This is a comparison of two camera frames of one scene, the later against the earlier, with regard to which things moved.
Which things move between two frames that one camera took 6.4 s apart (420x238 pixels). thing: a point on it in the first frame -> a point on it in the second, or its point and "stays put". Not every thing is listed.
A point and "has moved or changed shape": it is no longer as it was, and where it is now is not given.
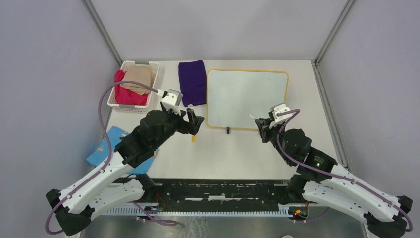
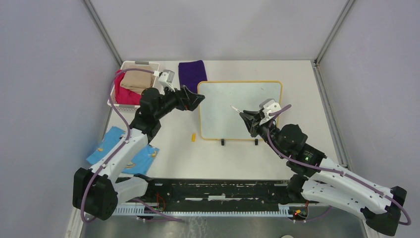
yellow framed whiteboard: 232,94 has moved or changed shape
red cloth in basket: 124,95 stays put
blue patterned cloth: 102,151 stays put
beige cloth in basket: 141,74 stays put
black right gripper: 263,124 -> 251,119
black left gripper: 186,127 -> 185,99
